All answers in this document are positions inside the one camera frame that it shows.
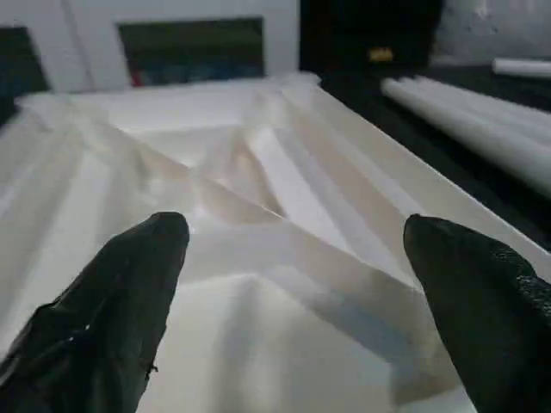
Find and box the white cabinet with glass doors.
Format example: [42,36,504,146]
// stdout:
[0,0,302,94]

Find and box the white plastic table top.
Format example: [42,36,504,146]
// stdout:
[0,72,551,413]

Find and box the grey pillow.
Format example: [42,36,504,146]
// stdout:
[430,0,551,68]

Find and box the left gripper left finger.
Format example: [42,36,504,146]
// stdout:
[0,210,191,413]

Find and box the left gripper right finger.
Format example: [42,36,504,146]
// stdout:
[403,213,551,413]

